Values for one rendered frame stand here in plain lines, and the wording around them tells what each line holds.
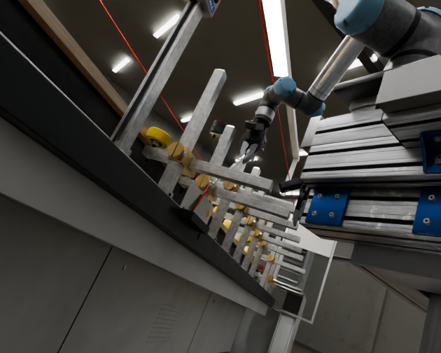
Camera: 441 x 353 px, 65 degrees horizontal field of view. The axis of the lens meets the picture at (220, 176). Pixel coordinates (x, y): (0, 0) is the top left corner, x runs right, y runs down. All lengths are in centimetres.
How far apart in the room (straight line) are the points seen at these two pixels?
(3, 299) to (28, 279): 7
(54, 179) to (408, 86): 62
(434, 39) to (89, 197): 81
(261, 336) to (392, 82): 336
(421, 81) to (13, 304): 101
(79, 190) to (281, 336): 310
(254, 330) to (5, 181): 337
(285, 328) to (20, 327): 285
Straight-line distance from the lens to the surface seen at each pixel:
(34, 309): 113
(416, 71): 63
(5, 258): 98
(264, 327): 380
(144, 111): 82
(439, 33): 94
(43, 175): 69
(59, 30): 89
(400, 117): 63
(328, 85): 137
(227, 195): 125
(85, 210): 78
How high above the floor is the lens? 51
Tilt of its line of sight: 18 degrees up
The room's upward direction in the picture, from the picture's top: 24 degrees clockwise
